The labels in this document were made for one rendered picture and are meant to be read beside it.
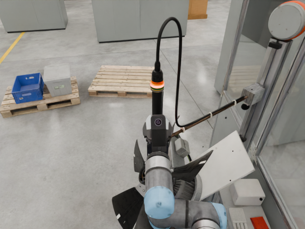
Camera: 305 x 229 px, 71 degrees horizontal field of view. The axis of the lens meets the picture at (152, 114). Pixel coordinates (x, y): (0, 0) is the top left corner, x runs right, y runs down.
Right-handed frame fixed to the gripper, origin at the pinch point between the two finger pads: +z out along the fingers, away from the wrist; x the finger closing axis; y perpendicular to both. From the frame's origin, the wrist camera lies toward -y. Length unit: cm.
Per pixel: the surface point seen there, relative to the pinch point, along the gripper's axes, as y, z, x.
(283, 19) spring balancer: -24, 37, 56
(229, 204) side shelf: 79, 9, 47
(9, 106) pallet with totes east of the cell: 150, 216, -229
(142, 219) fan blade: 48, -15, -6
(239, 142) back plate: 29, 15, 43
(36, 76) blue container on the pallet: 135, 285, -211
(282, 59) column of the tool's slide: -6, 36, 61
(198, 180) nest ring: 48, 6, 23
